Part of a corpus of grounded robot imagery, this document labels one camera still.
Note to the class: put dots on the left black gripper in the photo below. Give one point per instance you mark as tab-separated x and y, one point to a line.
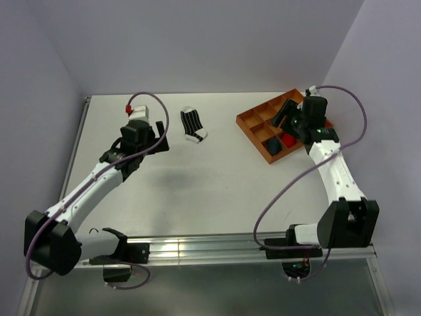
150	135

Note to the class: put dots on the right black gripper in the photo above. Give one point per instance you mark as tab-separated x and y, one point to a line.
283	111

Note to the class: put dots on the red Christmas sock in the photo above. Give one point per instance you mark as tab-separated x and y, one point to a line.
289	140

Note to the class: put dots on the navy patterned sock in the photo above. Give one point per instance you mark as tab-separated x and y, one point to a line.
273	146

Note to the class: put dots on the black white striped sock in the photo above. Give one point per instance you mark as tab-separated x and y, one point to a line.
193	129

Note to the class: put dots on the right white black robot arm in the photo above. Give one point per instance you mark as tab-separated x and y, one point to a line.
350	218

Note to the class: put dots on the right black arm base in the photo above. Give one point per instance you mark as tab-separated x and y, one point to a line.
282	248

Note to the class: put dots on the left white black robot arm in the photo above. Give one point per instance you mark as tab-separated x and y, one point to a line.
50	237

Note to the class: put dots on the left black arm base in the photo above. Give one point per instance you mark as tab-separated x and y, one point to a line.
134	256

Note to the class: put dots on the orange compartment tray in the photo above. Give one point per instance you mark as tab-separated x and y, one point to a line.
256	125

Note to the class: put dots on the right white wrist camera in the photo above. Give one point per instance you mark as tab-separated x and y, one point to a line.
311	91

